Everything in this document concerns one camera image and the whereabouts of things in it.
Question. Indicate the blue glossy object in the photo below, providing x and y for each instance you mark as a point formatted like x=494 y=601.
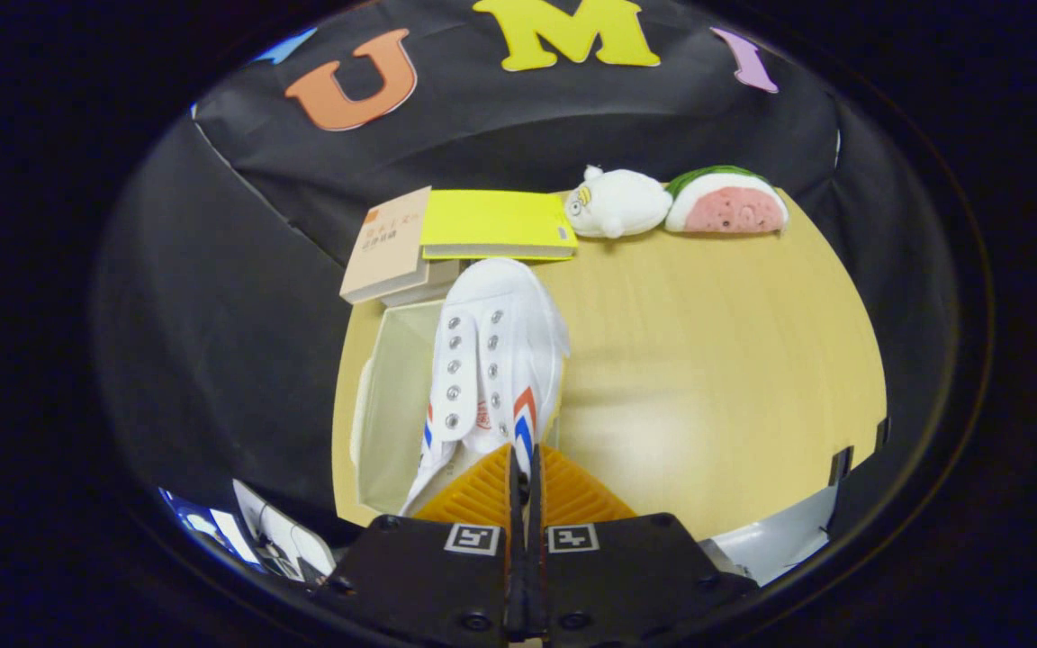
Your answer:
x=203 y=526

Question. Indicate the white plush toy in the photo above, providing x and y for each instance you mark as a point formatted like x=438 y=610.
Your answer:
x=622 y=205

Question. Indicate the white canvas shoe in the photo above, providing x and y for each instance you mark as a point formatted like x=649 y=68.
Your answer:
x=505 y=306

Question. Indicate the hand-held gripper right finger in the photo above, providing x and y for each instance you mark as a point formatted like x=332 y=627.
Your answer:
x=626 y=576

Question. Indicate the black backdrop cloth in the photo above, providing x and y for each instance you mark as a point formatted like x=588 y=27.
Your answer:
x=230 y=342

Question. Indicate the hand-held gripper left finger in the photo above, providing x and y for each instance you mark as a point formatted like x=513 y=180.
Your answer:
x=428 y=585

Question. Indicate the beige book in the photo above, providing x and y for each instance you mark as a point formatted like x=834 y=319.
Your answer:
x=388 y=247

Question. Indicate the black table edge bracket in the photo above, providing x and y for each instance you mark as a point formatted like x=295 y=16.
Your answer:
x=883 y=434

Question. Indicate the watermelon slice plush toy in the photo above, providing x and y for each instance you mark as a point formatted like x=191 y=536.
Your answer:
x=730 y=209

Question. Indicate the pale green storage box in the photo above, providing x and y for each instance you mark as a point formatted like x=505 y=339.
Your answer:
x=392 y=405

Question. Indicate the yellow book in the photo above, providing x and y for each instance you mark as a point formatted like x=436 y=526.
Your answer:
x=496 y=220

